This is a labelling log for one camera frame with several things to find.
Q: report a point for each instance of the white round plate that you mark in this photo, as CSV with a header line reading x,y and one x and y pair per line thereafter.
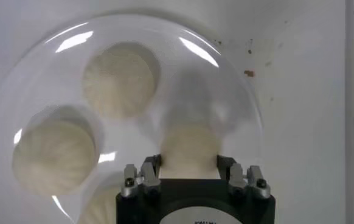
x,y
195,61

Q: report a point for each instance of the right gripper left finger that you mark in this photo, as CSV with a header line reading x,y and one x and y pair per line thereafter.
x,y
148,179

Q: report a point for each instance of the white steamed baozi bun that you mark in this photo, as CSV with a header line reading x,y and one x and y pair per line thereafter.
x,y
120,79
190,149
99,210
53,155

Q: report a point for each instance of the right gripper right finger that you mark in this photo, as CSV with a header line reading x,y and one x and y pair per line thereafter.
x,y
236,179

